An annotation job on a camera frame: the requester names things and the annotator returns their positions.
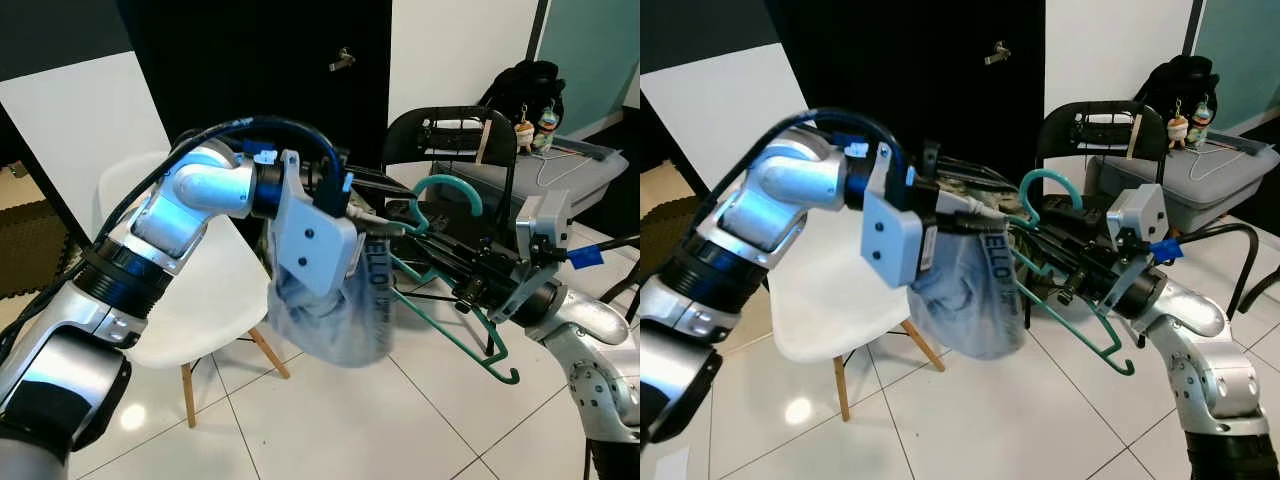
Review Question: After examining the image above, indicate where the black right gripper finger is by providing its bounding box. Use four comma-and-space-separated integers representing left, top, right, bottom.
405, 240, 476, 296
1030, 235, 1081, 286
1008, 192, 1086, 251
385, 198, 481, 263

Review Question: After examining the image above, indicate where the teal plastic hanger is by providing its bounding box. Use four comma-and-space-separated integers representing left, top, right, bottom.
385, 173, 523, 386
1005, 168, 1138, 378

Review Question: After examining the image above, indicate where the pale translucent printed shirt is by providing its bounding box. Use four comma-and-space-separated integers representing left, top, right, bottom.
905, 215, 1031, 361
262, 215, 398, 368

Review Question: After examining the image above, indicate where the black folding chair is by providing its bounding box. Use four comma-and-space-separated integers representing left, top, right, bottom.
1035, 100, 1171, 216
380, 103, 531, 301

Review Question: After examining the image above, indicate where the grey storage box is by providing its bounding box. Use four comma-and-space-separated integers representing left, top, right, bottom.
440, 135, 631, 236
1085, 130, 1280, 236

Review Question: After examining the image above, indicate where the black door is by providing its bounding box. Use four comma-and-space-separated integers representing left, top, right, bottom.
765, 0, 1048, 201
115, 0, 393, 241

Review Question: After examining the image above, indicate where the white chair with wooden legs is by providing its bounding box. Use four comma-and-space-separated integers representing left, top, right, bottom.
95, 150, 293, 429
765, 205, 946, 421

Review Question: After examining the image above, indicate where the black backpack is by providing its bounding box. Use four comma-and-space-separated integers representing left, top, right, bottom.
1140, 55, 1223, 146
480, 60, 566, 156

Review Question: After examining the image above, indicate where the dark foam puzzle mat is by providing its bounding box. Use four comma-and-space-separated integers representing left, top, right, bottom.
640, 195, 706, 281
0, 200, 71, 301

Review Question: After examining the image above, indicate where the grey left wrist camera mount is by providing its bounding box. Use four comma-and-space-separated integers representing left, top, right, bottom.
268, 150, 361, 298
860, 143, 939, 293

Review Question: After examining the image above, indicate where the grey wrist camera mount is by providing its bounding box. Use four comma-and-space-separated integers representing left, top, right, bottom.
268, 150, 361, 298
860, 143, 939, 293
490, 190, 573, 321
1105, 183, 1171, 301

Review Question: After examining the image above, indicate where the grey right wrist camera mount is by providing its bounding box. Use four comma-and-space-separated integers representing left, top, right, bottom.
490, 190, 573, 321
1105, 183, 1171, 301

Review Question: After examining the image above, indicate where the thin white wire hanger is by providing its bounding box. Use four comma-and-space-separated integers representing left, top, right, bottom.
535, 140, 613, 191
1185, 135, 1261, 186

